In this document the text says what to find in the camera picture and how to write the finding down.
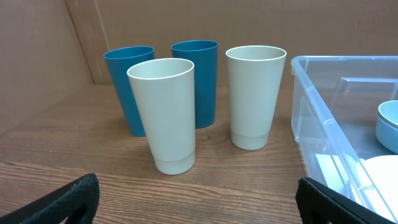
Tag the pink plate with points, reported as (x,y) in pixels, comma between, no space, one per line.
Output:
(378,183)

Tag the blue cup far left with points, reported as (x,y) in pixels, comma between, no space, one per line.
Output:
(118,61)

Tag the blue cup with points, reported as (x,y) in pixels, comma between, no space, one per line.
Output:
(204,55)
(118,61)

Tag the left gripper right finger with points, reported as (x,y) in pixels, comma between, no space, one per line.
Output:
(318,204)

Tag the beige cup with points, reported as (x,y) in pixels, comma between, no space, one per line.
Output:
(254,77)
(164,91)

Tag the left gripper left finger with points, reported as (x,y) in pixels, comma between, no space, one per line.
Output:
(76,202)

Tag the light blue small bowl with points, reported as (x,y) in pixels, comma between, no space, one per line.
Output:
(386,133)

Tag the blue cup rear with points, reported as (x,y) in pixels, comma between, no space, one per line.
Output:
(204,55)

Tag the clear plastic storage bin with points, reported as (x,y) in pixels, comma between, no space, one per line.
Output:
(334,115)

